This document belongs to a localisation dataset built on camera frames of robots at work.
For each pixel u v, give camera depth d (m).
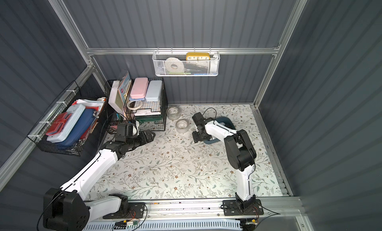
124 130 0.63
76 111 0.69
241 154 0.53
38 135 0.59
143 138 0.74
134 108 0.91
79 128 0.67
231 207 0.73
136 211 0.73
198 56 0.87
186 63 0.88
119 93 0.88
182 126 1.08
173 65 0.85
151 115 0.95
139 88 0.96
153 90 0.99
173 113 1.16
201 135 0.81
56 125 0.62
